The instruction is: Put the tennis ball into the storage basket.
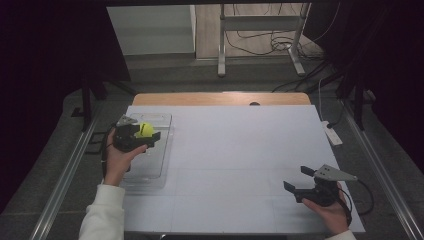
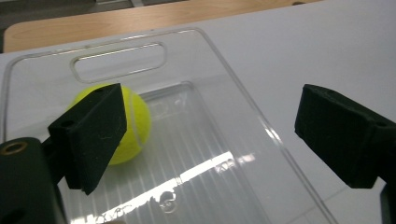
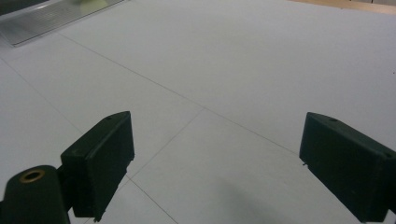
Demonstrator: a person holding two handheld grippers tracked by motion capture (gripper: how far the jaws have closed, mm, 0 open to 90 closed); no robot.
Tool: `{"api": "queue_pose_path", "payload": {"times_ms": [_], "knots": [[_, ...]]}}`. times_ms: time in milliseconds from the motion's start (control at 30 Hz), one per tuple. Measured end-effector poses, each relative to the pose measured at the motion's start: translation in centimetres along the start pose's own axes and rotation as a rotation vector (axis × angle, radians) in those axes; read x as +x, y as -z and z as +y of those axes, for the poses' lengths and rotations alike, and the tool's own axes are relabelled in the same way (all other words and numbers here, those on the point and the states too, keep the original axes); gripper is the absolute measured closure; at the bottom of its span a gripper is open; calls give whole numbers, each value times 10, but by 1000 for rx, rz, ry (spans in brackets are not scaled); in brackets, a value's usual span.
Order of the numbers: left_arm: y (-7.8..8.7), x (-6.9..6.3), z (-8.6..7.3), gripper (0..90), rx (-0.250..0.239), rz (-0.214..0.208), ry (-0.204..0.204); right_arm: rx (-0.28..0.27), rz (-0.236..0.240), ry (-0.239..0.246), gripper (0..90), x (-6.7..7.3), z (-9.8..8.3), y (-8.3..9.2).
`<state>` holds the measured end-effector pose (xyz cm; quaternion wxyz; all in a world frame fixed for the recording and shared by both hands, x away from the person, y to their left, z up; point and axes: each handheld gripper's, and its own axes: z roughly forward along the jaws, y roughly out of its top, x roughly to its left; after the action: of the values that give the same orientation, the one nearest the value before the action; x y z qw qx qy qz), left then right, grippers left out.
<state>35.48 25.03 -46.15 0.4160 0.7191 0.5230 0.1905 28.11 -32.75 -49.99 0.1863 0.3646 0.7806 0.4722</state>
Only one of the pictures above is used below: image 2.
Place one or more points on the wooden table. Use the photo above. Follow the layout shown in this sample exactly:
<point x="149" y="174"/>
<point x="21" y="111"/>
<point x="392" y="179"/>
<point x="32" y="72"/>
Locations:
<point x="124" y="21"/>

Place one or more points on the clear plastic tray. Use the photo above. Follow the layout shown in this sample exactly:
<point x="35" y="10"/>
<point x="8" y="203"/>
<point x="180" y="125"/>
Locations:
<point x="202" y="149"/>

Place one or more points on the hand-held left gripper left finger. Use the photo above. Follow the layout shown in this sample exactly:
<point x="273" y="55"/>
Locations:
<point x="90" y="137"/>

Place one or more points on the yellow tennis ball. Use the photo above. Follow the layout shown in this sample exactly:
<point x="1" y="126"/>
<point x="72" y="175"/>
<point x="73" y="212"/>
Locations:
<point x="137" y="124"/>

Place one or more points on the black table grommet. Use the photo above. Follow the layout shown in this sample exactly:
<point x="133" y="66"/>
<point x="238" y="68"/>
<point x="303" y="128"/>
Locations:
<point x="299" y="3"/>

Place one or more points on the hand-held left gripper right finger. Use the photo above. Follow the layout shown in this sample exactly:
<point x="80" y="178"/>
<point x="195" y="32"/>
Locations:
<point x="339" y="137"/>

